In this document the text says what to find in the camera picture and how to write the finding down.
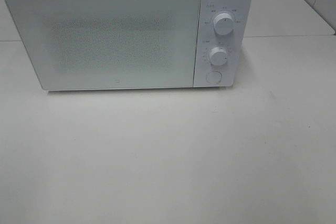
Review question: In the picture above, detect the round door release button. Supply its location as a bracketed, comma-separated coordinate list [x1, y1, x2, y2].
[206, 71, 222, 85]

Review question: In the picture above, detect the white microwave knob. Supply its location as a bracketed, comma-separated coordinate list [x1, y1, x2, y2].
[213, 12, 235, 36]
[208, 47, 228, 66]

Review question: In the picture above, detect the white microwave door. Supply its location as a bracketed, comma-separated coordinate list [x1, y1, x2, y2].
[5, 0, 200, 91]

